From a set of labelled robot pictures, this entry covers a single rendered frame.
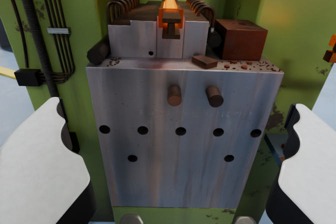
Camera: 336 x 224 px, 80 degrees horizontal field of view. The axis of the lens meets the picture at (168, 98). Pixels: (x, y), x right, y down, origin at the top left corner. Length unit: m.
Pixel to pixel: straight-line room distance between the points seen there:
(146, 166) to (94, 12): 0.42
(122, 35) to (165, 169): 0.34
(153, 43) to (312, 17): 0.43
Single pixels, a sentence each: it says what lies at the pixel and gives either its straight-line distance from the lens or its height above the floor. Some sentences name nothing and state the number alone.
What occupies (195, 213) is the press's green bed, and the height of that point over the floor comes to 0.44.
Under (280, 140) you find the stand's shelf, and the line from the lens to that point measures 0.63.
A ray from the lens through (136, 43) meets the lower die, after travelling 0.44.
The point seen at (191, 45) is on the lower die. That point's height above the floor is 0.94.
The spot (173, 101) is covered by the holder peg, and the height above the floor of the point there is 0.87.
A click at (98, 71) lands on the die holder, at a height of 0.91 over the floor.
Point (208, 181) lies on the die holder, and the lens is 0.60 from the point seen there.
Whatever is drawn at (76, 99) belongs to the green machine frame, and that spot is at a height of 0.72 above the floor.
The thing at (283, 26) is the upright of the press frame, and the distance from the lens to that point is 0.64.
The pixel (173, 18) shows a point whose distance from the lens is 0.32.
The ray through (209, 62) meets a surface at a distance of 0.40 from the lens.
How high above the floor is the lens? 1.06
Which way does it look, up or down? 30 degrees down
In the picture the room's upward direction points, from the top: 2 degrees clockwise
